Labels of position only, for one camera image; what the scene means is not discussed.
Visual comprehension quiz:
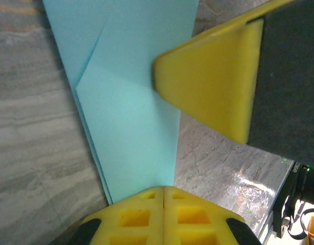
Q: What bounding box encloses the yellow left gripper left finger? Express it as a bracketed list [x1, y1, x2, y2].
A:
[67, 186, 164, 245]

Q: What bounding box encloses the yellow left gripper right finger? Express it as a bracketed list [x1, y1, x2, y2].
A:
[163, 186, 262, 245]

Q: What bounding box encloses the light blue paper sheet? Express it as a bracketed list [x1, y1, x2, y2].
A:
[41, 0, 200, 205]

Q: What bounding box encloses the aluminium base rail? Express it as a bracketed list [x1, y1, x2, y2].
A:
[258, 211, 277, 245]

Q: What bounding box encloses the black cable loop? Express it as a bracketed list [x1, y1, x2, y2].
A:
[286, 206, 314, 240]

